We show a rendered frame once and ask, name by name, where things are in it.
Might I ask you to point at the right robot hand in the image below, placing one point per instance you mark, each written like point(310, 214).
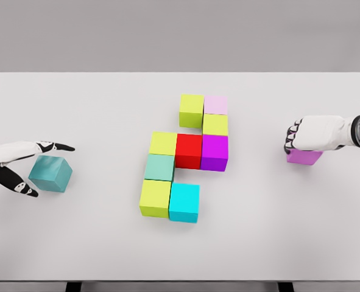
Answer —
point(313, 132)

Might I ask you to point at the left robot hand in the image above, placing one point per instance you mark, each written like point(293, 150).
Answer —
point(15, 149)

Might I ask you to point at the bright cyan cube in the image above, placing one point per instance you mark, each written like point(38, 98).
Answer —
point(184, 203)

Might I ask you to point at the mint green cube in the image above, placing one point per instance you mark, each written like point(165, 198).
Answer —
point(159, 167)

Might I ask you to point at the pale pink cube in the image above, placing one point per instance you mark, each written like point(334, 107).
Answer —
point(216, 105)

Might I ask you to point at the magenta purple cube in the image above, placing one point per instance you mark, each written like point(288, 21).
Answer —
point(214, 153)

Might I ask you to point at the yellow-green cube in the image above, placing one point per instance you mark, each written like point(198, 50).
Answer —
point(215, 124)
point(154, 198)
point(163, 143)
point(191, 110)

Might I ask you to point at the teal cube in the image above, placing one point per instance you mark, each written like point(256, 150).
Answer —
point(50, 173)

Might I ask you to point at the red cube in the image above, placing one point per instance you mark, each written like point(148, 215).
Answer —
point(188, 151)

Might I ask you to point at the orchid purple cube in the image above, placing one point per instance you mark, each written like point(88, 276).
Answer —
point(304, 157)

